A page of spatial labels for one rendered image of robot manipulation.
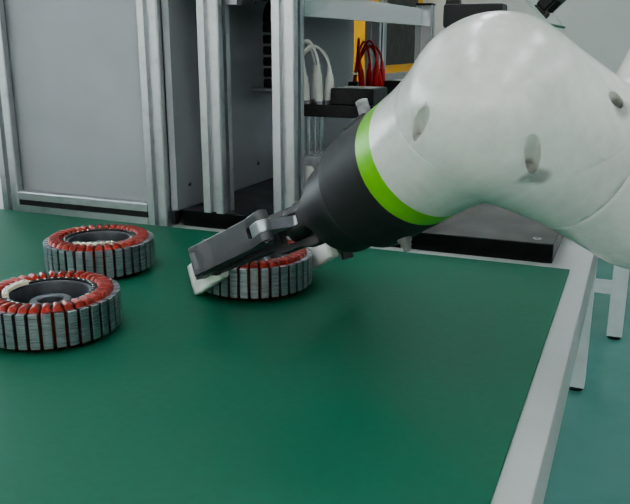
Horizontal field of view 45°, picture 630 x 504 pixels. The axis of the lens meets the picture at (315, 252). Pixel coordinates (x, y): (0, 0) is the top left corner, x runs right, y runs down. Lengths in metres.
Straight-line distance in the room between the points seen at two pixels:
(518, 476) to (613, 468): 1.57
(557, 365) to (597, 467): 1.42
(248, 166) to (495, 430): 0.76
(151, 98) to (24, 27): 0.22
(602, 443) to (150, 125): 1.49
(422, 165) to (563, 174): 0.08
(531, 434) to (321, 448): 0.13
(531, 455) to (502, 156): 0.18
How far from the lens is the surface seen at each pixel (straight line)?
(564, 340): 0.65
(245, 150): 1.16
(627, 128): 0.47
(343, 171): 0.52
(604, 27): 6.36
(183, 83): 1.01
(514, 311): 0.70
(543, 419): 0.52
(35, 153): 1.14
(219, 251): 0.62
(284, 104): 0.93
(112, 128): 1.05
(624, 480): 1.98
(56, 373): 0.59
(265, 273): 0.69
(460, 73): 0.43
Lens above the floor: 0.98
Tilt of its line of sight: 15 degrees down
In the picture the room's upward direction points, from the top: straight up
